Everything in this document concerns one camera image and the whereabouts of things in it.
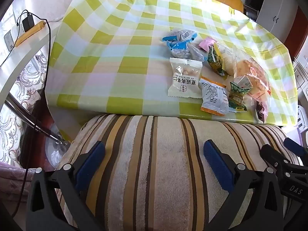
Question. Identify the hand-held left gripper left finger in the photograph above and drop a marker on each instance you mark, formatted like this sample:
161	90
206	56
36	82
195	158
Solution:
91	161

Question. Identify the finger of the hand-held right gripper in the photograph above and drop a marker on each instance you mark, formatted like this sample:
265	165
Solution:
273	155
294	147

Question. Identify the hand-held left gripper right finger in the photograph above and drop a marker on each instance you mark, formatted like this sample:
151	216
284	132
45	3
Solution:
217	166

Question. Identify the purple rimmed white box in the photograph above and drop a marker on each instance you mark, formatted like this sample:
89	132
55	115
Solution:
300	134

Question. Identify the dark snack packet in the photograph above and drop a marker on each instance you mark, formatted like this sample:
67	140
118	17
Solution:
261	113

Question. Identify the orange white snack packet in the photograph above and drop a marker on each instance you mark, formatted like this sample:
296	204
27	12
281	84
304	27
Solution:
214	98

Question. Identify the green snack packet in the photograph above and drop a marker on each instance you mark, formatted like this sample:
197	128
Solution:
237	97
215	62

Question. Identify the small white green packet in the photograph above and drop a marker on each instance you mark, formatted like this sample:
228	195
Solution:
244	82

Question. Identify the orange bread bag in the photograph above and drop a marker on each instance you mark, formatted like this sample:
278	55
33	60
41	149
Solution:
255	72

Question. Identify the yellow bread packet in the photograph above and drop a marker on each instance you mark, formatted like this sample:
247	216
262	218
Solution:
228	60

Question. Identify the clear plastic snack packet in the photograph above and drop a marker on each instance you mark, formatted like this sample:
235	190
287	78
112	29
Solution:
196	53

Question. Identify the pink snack packet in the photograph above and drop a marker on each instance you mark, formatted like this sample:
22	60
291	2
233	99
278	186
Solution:
206	43

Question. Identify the blue clear snack bag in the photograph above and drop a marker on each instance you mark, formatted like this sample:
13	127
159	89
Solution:
179	44

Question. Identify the white slatted stool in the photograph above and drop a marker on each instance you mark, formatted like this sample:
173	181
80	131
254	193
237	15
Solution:
302	115

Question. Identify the round clear stand base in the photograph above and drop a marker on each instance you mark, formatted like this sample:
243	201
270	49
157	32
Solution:
54	154

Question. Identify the striped beige towel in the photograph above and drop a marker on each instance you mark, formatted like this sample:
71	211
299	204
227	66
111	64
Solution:
156	161

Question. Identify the white ornate dresser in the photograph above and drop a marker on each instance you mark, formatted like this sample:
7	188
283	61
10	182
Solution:
300	72

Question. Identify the metal pole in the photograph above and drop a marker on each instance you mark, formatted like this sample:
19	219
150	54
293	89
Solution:
28	118

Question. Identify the pink cloth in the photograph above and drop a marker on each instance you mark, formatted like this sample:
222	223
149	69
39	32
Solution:
12	180

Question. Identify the white lace curtain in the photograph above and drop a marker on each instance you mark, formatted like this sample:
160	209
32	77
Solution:
14	130

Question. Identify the green checkered tablecloth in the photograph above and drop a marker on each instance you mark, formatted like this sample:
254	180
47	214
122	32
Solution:
108	65

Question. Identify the white curved shelf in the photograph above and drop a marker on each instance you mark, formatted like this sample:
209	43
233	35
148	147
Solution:
31	50

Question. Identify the white cabinet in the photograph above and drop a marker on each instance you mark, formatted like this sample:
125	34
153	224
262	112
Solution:
276	7

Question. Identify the yellow power strip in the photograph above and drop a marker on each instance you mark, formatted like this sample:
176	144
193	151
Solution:
30	32

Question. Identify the white grey device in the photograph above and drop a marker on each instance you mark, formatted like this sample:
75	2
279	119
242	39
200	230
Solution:
9	39

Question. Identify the black power adapter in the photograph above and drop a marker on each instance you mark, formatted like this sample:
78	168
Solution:
28	22

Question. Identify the red-brown door frame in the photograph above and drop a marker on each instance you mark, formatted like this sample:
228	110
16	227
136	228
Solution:
298	28

